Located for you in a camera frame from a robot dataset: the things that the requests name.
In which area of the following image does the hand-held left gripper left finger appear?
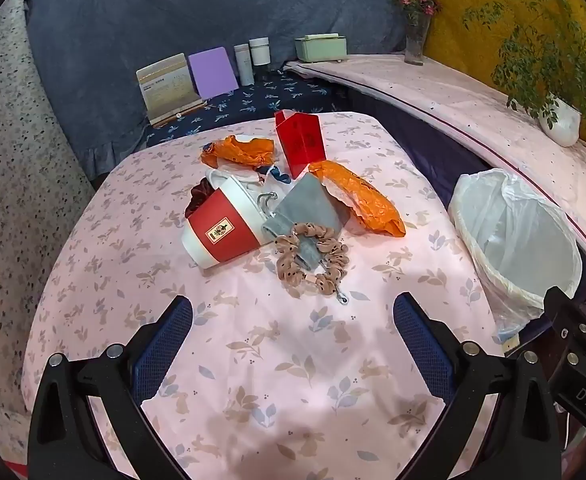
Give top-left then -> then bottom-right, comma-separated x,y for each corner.
27,295 -> 194,480

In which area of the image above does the white bottle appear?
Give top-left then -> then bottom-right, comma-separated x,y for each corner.
233,43 -> 255,87

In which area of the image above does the purple card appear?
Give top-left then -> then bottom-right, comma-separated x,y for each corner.
188,47 -> 238,99

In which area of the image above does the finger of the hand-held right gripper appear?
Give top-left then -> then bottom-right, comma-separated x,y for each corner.
544,286 -> 586,386

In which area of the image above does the green plant in white pot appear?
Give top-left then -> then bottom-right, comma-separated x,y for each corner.
463,0 -> 586,161

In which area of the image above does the grey cloth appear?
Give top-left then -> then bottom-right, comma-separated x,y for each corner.
262,176 -> 351,271

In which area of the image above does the dark red velvet scrunchie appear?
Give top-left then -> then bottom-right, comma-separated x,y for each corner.
185,182 -> 221,220

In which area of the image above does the red and white paper cup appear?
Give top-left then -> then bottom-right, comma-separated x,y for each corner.
180,169 -> 268,269

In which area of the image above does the pink rabbit print tablecloth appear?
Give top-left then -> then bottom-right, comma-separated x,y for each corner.
20,110 -> 504,480

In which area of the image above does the beige book on stand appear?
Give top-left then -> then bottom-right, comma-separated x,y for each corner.
136,53 -> 198,123

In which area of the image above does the white embossed tissue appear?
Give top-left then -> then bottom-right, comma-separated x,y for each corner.
205,157 -> 294,201

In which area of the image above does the pink sheet with red stripe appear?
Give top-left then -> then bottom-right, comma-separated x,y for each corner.
283,52 -> 586,286

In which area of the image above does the blue hair tie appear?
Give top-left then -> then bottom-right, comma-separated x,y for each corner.
260,162 -> 291,183

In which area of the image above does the white jar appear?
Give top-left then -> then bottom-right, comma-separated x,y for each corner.
249,36 -> 270,67

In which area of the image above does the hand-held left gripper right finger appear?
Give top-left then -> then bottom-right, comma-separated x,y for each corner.
392,292 -> 564,480

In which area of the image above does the navy floral cloth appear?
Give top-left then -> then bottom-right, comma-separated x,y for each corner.
143,67 -> 348,148

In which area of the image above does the orange plastic wrapper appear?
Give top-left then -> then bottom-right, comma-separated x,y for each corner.
308,160 -> 406,237
201,135 -> 276,168

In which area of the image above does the dark purple cloth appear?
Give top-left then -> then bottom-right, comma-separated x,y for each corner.
345,95 -> 488,211

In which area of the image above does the glass vase with pink flowers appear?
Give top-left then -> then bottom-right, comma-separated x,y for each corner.
388,0 -> 444,66

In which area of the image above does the beige polka dot scrunchie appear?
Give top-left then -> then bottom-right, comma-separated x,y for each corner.
274,221 -> 350,297

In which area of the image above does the blue grey blanket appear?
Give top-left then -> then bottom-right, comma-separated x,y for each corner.
23,0 -> 434,181

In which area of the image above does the red paper box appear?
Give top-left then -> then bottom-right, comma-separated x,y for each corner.
274,109 -> 326,179

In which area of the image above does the pale green box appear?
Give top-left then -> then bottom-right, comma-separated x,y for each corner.
294,31 -> 348,64

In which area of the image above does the bin with white plastic bag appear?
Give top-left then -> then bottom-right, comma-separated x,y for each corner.
447,167 -> 584,331

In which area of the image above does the wooden card stand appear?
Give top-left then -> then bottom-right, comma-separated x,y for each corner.
150,100 -> 208,128

